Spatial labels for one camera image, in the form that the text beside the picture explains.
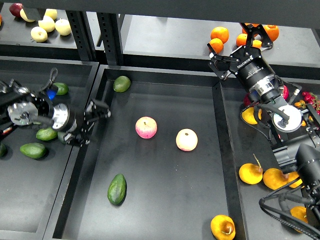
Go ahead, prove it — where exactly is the orange right small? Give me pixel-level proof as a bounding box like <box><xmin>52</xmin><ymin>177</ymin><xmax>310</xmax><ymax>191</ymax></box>
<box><xmin>252</xmin><ymin>39</ymin><xmax>262</xmax><ymax>49</ymax></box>

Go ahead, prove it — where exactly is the yellow pear with stem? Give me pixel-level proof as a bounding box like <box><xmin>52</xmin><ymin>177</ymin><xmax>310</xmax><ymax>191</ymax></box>
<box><xmin>210</xmin><ymin>214</ymin><xmax>236</xmax><ymax>240</ymax></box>

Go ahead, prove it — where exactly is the black right tray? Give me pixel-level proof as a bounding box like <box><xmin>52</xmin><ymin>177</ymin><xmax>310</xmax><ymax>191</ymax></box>
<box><xmin>212</xmin><ymin>77</ymin><xmax>308</xmax><ymax>240</ymax></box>

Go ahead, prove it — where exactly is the pale yellow pink apple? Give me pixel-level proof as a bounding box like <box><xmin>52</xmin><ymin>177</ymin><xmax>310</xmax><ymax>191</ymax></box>
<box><xmin>175</xmin><ymin>128</ymin><xmax>198</xmax><ymax>152</ymax></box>

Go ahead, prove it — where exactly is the pale yellow apple back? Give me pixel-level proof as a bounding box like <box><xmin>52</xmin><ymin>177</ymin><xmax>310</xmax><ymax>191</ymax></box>
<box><xmin>44</xmin><ymin>8</ymin><xmax>58</xmax><ymax>20</ymax></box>

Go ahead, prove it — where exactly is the pale yellow apple middle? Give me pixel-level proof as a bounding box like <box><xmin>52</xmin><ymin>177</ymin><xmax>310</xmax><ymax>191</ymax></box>
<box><xmin>38</xmin><ymin>15</ymin><xmax>55</xmax><ymax>33</ymax></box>

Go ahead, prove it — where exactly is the yellow pear far right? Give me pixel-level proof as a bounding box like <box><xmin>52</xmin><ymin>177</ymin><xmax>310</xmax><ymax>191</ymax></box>
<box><xmin>286</xmin><ymin>171</ymin><xmax>304</xmax><ymax>189</ymax></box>

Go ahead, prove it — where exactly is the yellow pear upper right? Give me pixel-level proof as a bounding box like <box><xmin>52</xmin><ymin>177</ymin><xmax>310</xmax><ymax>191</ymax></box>
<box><xmin>241</xmin><ymin>106</ymin><xmax>258</xmax><ymax>125</ymax></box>

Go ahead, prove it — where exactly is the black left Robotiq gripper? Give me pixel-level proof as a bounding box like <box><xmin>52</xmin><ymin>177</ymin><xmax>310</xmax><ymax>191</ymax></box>
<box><xmin>52</xmin><ymin>99</ymin><xmax>111</xmax><ymax>147</ymax></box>

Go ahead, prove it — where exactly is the orange lower left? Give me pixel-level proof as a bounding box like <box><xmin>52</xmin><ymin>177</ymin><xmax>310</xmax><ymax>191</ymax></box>
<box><xmin>209</xmin><ymin>38</ymin><xmax>224</xmax><ymax>54</ymax></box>

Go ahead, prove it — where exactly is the pale yellow apple front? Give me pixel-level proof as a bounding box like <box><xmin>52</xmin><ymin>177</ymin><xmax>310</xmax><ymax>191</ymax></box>
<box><xmin>30</xmin><ymin>26</ymin><xmax>48</xmax><ymax>43</ymax></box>

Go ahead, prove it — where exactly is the yellow pear middle right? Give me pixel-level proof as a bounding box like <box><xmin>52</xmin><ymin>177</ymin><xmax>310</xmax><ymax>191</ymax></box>
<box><xmin>262</xmin><ymin>168</ymin><xmax>289</xmax><ymax>190</ymax></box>

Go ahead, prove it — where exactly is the red apple right tray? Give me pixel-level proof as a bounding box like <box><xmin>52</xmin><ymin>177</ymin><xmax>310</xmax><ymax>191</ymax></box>
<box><xmin>282</xmin><ymin>85</ymin><xmax>290</xmax><ymax>100</ymax></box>

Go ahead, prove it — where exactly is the orange cherry tomato bunch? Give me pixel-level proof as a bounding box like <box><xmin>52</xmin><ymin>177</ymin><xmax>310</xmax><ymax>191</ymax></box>
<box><xmin>294</xmin><ymin>100</ymin><xmax>306</xmax><ymax>109</ymax></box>

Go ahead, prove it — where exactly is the pale yellow apple right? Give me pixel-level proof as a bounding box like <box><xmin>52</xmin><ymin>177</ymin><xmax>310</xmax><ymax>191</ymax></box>
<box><xmin>55</xmin><ymin>18</ymin><xmax>72</xmax><ymax>36</ymax></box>

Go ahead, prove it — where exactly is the green avocado top left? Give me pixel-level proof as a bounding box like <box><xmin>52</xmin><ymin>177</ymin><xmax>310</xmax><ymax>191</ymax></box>
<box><xmin>53</xmin><ymin>82</ymin><xmax>69</xmax><ymax>96</ymax></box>

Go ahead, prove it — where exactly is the orange top left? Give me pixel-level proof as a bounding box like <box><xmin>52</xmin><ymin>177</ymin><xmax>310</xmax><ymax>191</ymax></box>
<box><xmin>210</xmin><ymin>26</ymin><xmax>230</xmax><ymax>44</ymax></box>

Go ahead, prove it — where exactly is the orange top right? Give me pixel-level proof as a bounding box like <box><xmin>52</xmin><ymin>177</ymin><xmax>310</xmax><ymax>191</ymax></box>
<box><xmin>264</xmin><ymin>24</ymin><xmax>280</xmax><ymax>42</ymax></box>

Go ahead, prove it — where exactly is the black perforated shelf post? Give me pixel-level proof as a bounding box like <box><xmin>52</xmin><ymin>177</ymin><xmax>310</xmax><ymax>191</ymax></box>
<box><xmin>96</xmin><ymin>12</ymin><xmax>123</xmax><ymax>66</ymax></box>

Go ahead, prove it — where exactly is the orange small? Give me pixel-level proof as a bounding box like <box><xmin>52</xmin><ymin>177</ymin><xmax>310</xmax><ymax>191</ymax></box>
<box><xmin>236</xmin><ymin>33</ymin><xmax>248</xmax><ymax>47</ymax></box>
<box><xmin>252</xmin><ymin>39</ymin><xmax>262</xmax><ymax>49</ymax></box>

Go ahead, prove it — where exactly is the green avocado lower cluster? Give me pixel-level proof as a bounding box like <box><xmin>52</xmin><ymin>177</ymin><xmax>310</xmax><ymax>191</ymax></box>
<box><xmin>19</xmin><ymin>142</ymin><xmax>47</xmax><ymax>159</ymax></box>

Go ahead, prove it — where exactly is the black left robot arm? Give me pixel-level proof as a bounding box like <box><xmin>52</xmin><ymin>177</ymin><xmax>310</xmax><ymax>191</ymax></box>
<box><xmin>0</xmin><ymin>68</ymin><xmax>111</xmax><ymax>147</ymax></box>

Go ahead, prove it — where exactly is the black left tray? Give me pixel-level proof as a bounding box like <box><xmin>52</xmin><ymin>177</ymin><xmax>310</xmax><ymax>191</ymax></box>
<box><xmin>0</xmin><ymin>56</ymin><xmax>99</xmax><ymax>240</ymax></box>

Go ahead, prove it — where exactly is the red cherry tomato bunch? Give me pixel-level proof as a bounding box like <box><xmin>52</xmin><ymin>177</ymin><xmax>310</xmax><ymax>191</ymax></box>
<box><xmin>302</xmin><ymin>91</ymin><xmax>320</xmax><ymax>111</ymax></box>

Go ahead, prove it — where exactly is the dark red apple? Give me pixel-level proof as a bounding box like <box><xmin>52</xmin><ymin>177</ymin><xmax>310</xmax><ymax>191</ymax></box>
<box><xmin>9</xmin><ymin>3</ymin><xmax>23</xmax><ymax>18</ymax></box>

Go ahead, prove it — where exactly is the pink red apple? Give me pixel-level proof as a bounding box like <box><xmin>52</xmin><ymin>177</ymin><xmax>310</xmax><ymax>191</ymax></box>
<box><xmin>135</xmin><ymin>116</ymin><xmax>158</xmax><ymax>139</ymax></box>

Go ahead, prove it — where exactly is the round green avocado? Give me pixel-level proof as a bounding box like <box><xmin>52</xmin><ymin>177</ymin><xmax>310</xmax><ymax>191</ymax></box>
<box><xmin>113</xmin><ymin>75</ymin><xmax>131</xmax><ymax>93</ymax></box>

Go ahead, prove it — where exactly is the yellow pear long stem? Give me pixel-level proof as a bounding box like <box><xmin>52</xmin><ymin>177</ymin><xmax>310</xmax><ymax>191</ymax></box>
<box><xmin>238</xmin><ymin>153</ymin><xmax>263</xmax><ymax>185</ymax></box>

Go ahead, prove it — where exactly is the large black centre tray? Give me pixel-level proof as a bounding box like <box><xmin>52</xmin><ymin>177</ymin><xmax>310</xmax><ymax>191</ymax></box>
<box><xmin>42</xmin><ymin>64</ymin><xmax>250</xmax><ymax>240</ymax></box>

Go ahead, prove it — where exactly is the dark green avocado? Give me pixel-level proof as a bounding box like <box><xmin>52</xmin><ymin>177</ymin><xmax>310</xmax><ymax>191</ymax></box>
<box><xmin>107</xmin><ymin>173</ymin><xmax>127</xmax><ymax>205</ymax></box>

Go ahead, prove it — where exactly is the yellow pear bottom right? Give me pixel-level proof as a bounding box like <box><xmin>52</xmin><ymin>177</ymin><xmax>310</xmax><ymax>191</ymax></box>
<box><xmin>290</xmin><ymin>206</ymin><xmax>308</xmax><ymax>223</ymax></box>

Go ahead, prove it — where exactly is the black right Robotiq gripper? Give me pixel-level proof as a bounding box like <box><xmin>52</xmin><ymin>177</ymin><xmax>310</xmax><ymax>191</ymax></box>
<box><xmin>206</xmin><ymin>23</ymin><xmax>276</xmax><ymax>94</ymax></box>

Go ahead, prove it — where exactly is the green avocado in cluster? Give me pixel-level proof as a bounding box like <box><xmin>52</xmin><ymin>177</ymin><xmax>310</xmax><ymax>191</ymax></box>
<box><xmin>36</xmin><ymin>128</ymin><xmax>58</xmax><ymax>141</ymax></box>

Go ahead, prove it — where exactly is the dark avocado by wall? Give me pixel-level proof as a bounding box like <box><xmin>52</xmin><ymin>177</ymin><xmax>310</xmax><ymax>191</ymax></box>
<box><xmin>57</xmin><ymin>131</ymin><xmax>67</xmax><ymax>144</ymax></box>

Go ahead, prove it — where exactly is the orange centre small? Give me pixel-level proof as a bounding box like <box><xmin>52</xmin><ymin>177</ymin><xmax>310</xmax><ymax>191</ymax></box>
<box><xmin>236</xmin><ymin>33</ymin><xmax>248</xmax><ymax>47</ymax></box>

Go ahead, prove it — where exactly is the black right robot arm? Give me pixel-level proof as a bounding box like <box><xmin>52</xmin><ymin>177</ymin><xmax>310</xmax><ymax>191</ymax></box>
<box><xmin>208</xmin><ymin>23</ymin><xmax>320</xmax><ymax>240</ymax></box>

